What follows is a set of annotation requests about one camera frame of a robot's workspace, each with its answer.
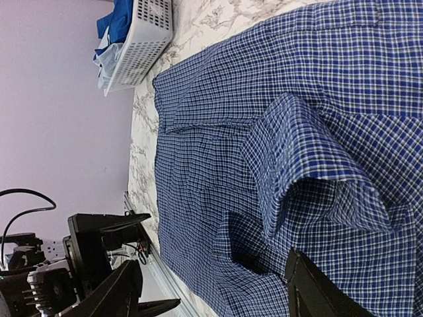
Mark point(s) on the royal blue garment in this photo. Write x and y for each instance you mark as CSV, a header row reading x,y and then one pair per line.
x,y
114,27

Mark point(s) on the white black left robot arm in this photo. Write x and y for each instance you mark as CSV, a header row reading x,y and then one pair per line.
x,y
83,283

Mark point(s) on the light blue garment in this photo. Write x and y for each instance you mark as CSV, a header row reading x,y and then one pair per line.
x,y
106,58

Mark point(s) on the blue checked shirt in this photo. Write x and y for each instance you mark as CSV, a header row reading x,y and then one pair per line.
x,y
305,132

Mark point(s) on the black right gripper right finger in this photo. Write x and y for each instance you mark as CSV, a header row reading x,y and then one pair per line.
x,y
312,293

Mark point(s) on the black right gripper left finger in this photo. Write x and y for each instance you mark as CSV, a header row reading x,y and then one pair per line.
x,y
117,295

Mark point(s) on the white plastic laundry basket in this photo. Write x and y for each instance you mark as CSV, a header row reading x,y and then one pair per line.
x,y
150,33

